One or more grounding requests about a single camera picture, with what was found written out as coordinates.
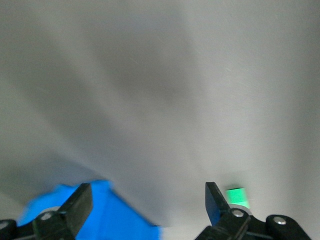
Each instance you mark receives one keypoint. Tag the small green cube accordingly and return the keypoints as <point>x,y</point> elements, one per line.
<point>236,195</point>

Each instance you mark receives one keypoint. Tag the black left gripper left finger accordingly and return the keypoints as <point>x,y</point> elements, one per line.
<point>77,202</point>

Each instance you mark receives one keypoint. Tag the blue plastic storage bin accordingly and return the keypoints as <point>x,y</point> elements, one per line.
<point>112,212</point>

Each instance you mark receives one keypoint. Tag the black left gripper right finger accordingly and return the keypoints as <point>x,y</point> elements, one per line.
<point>215,202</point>

